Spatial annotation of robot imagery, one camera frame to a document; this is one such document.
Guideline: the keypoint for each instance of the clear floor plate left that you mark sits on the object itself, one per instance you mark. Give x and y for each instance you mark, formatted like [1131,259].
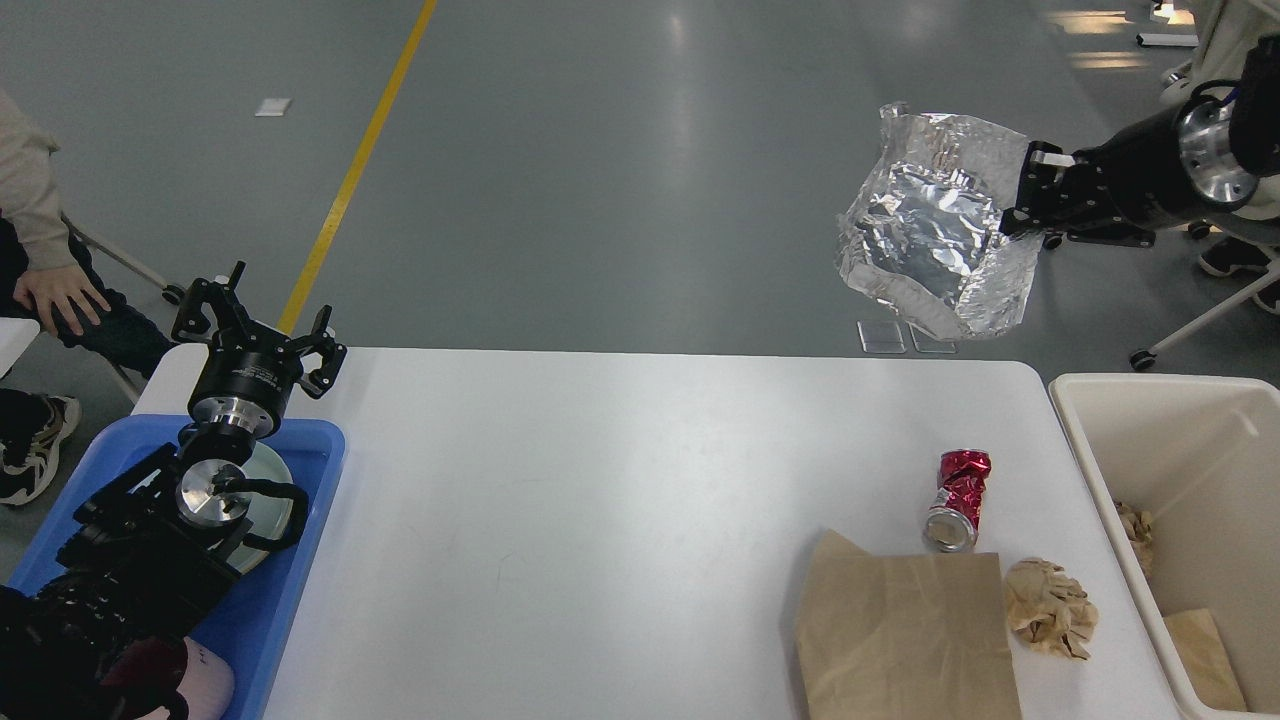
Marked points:
[881,338]

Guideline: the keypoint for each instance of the pink mug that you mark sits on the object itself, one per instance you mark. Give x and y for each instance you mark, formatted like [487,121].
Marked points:
[205,680]

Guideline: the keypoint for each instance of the white office chair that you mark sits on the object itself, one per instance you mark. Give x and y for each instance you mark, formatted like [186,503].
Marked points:
[1236,61]

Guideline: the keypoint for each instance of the aluminium foil tray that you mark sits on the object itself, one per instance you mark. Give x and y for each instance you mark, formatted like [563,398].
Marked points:
[923,235]

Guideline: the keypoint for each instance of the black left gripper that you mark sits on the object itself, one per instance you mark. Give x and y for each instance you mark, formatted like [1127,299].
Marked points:
[244,384]

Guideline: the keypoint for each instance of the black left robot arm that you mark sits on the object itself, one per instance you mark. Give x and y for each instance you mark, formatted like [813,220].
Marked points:
[152,554]

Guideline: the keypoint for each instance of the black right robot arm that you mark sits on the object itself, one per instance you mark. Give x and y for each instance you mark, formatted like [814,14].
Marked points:
[1205,156]

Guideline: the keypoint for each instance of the seated person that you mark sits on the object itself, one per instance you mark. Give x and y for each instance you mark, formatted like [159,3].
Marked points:
[47,276]

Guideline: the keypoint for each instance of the brown paper ball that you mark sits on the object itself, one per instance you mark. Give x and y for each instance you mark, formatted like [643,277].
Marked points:
[1048,611]

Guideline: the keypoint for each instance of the walking person leg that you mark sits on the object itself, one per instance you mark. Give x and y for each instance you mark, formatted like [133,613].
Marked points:
[1232,256]

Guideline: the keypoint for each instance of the crushed red can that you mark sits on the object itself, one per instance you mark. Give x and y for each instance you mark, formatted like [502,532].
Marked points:
[952,521]

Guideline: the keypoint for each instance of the brown paper in bin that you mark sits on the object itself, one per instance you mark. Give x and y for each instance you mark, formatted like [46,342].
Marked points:
[1205,659]

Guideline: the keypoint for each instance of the blue plastic tray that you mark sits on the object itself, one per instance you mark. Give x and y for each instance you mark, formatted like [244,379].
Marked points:
[250,627]

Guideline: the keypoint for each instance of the clear floor plate right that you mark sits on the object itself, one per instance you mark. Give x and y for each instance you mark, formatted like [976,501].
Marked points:
[925,343]

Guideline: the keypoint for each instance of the brown paper bag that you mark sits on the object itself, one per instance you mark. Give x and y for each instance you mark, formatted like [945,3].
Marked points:
[918,636]

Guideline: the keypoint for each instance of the clear floor plate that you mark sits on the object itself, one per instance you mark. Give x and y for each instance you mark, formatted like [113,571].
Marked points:
[881,338]
[925,343]

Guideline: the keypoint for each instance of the beige plastic bin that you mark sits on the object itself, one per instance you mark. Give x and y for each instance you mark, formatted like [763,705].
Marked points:
[1184,472]

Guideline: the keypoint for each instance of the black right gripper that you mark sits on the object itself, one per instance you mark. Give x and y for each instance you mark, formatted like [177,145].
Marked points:
[1174,167]

